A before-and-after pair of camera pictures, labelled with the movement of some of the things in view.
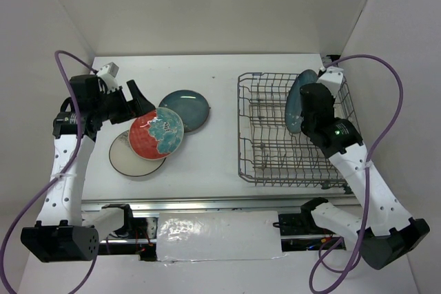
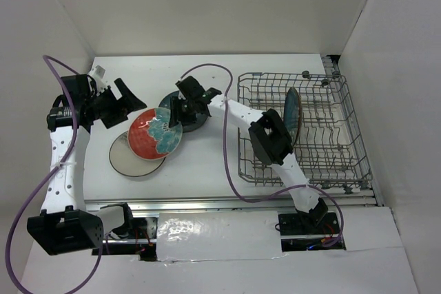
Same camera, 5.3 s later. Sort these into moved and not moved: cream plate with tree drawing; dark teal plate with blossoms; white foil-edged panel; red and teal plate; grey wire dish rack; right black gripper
Moved: dark teal plate with blossoms; right black gripper
Not moved: white foil-edged panel; red and teal plate; grey wire dish rack; cream plate with tree drawing
